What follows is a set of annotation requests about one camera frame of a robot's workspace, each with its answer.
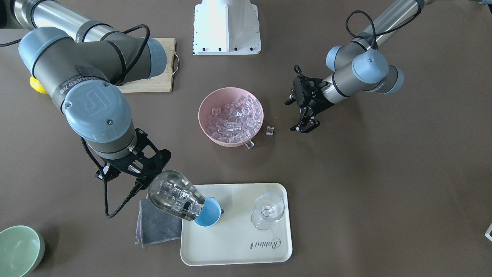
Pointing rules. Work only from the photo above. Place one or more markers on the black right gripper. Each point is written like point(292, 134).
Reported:
point(116, 168)

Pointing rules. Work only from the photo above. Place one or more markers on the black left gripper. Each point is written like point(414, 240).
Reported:
point(315, 101)

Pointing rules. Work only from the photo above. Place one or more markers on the steel ice scoop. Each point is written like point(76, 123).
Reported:
point(173, 193)

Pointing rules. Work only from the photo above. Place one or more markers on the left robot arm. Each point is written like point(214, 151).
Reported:
point(356, 67)

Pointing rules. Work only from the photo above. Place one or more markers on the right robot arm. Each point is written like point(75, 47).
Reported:
point(81, 63)

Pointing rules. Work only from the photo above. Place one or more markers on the fallen ice cube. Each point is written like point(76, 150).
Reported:
point(249, 145)
point(270, 130)

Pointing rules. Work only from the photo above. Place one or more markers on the pink bowl of ice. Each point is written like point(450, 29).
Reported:
point(231, 116)

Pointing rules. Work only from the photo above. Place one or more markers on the light blue cup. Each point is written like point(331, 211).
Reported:
point(210, 213)

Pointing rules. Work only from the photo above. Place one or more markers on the grey folded cloth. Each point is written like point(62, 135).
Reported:
point(155, 226)

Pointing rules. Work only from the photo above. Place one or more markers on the wooden cutting board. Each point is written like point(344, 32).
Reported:
point(162, 83)

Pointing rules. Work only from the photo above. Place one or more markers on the clear wine glass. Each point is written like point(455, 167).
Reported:
point(268, 210)

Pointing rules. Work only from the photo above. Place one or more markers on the cream serving tray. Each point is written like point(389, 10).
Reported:
point(234, 239)

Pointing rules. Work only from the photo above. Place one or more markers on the mint green bowl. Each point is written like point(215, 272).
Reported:
point(21, 250)

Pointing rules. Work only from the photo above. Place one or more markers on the white camera post base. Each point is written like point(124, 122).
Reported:
point(226, 27)

